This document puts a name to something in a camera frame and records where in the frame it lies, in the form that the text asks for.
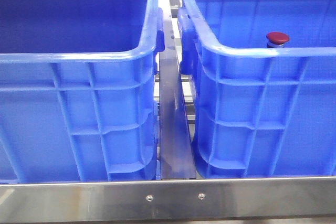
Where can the rail screw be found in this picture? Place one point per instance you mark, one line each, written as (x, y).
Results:
(149, 198)
(201, 196)

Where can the left rail screw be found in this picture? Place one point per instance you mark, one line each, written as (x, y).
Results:
(149, 198)

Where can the red mushroom push button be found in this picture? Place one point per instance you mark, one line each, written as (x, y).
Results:
(277, 39)

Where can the stainless steel front rail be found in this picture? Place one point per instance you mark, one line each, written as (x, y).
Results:
(173, 200)

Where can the right rail screw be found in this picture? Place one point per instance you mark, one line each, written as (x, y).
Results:
(201, 196)

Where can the metal divider rail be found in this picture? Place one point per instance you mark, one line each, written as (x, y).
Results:
(177, 161)

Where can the large blue crate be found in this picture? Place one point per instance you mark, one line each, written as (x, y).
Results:
(261, 112)
(77, 90)

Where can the large blue crate right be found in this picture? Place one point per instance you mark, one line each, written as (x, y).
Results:
(261, 112)

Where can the large blue crate left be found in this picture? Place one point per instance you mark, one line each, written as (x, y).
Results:
(77, 90)

